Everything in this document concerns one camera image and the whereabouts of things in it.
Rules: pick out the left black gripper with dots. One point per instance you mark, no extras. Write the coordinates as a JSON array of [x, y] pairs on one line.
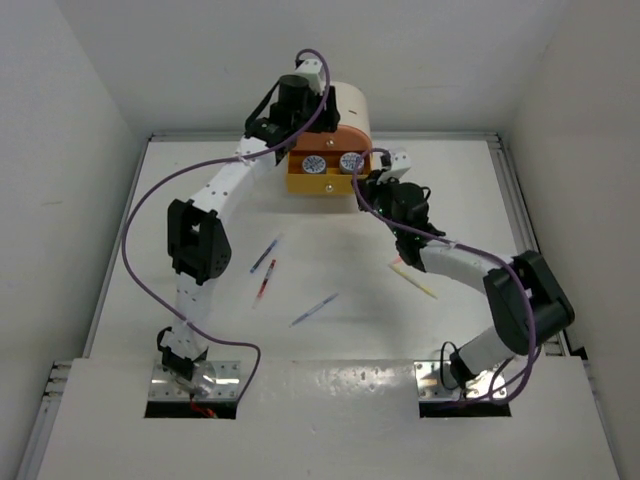
[[327, 118]]

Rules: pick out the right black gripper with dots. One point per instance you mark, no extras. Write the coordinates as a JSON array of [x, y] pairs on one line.
[[368, 188]]

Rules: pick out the cream three-drawer storage cabinet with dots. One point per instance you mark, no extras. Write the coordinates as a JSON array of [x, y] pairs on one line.
[[353, 135]]

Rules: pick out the blue tape roll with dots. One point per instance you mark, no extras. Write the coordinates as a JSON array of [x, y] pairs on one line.
[[351, 163], [314, 165]]

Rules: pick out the yellow highlighter pen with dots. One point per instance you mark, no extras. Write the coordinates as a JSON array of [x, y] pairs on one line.
[[413, 281]]

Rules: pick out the blue pen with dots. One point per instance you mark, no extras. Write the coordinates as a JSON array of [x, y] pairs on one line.
[[314, 309], [265, 253]]

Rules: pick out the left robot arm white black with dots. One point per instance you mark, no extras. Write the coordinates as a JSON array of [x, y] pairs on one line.
[[198, 243]]

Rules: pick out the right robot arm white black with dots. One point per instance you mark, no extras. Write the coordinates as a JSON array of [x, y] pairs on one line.
[[526, 302]]

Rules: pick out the red pen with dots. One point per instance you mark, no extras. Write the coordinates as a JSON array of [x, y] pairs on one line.
[[264, 283]]

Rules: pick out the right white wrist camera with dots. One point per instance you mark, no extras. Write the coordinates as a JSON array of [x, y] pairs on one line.
[[395, 163]]

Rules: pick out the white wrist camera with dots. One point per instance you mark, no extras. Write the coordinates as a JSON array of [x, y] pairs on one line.
[[313, 71], [395, 163]]

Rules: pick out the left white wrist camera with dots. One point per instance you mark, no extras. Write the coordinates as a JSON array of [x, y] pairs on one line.
[[313, 71]]

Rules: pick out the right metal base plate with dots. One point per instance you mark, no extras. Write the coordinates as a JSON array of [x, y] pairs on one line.
[[436, 384]]

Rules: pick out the metal base plate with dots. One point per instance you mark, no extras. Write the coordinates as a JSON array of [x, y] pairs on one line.
[[436, 384], [211, 381]]

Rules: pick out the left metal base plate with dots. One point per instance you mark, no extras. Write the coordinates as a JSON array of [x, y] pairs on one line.
[[211, 381]]

